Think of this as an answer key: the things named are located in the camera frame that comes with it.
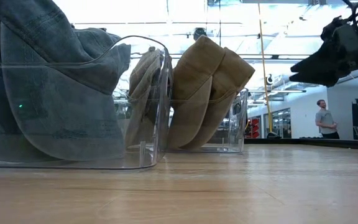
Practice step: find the red storage rack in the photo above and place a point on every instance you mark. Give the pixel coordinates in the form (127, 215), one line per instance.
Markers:
(255, 127)

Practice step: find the tan baseball cap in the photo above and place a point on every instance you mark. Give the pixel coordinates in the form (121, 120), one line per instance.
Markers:
(143, 93)
(228, 81)
(194, 77)

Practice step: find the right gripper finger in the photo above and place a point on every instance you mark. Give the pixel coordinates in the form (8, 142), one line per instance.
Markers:
(319, 79)
(319, 63)

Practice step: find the person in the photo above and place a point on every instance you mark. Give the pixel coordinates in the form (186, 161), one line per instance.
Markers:
(325, 119)

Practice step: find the clear plastic bin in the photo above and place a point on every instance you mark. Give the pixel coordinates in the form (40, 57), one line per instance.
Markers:
(238, 124)
(154, 155)

